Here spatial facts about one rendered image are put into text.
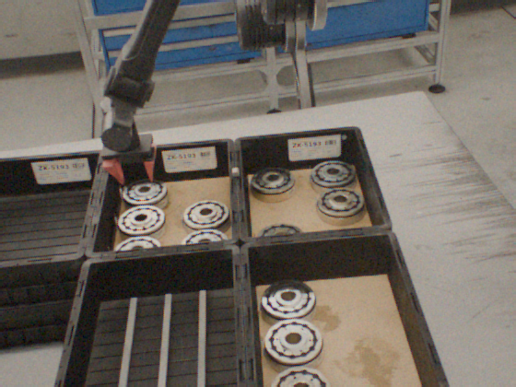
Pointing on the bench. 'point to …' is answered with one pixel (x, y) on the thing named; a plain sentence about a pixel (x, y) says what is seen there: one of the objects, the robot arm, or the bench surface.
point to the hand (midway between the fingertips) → (136, 178)
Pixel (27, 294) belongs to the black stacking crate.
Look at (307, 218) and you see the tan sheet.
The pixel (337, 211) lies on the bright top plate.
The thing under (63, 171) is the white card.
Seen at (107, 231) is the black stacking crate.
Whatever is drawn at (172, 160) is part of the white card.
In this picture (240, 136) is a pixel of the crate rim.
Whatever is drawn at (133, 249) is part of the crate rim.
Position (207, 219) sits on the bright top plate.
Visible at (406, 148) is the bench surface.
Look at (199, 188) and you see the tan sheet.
